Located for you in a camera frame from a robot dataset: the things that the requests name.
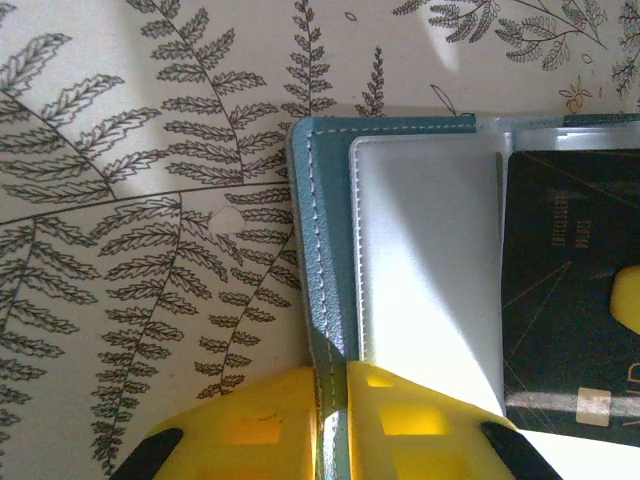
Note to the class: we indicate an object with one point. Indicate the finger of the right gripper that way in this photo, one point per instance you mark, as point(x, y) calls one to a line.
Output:
point(627, 300)

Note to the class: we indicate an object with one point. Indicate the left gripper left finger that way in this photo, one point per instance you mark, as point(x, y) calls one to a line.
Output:
point(240, 435)

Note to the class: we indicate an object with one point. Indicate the floral patterned tablecloth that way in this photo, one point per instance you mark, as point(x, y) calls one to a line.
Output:
point(150, 150)

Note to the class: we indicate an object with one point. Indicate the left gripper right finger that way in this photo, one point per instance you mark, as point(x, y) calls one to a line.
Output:
point(425, 440)

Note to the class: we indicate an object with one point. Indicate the black credit card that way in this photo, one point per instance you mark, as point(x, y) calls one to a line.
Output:
point(560, 300)

